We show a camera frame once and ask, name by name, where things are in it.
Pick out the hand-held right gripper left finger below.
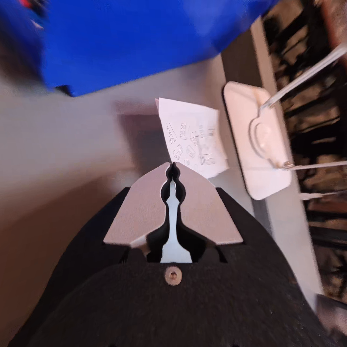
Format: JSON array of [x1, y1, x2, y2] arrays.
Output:
[[102, 162, 174, 263]]

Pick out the white printed paper bag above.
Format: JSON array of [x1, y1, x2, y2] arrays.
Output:
[[155, 97, 229, 180]]

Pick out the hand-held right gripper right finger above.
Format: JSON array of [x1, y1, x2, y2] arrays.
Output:
[[173, 162, 244, 262]]

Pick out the blue plastic bin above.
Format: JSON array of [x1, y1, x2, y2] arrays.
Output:
[[0, 0, 281, 97]]

